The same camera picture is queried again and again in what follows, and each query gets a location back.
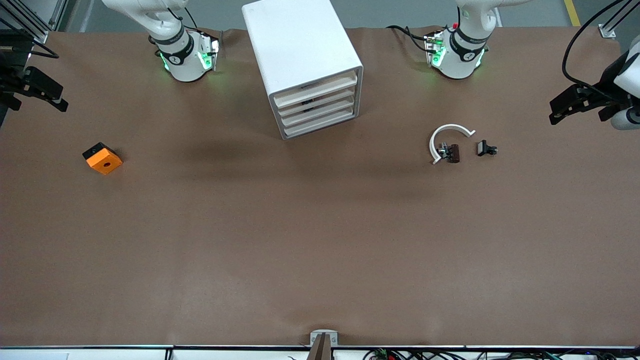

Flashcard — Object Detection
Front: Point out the orange black button box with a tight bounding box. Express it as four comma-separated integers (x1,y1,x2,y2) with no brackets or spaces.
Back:
82,142,124,176

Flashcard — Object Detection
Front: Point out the brown table cover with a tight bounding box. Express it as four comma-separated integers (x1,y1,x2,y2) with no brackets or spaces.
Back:
0,25,640,348

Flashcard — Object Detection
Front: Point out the aluminium frame profile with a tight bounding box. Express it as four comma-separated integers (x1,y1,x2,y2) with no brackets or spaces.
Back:
600,0,640,39
0,0,68,45

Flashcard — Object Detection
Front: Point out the white curved plastic ring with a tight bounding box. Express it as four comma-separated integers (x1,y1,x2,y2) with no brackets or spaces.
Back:
429,123,476,165

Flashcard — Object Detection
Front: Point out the black arm base cable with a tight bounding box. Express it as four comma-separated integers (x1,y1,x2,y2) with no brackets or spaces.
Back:
386,24,435,55

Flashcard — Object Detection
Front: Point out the grey mount bracket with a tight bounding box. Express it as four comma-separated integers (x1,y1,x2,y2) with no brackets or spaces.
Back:
310,330,339,347

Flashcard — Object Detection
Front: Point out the brown post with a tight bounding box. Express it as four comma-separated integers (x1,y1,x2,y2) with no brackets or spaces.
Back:
306,334,333,360

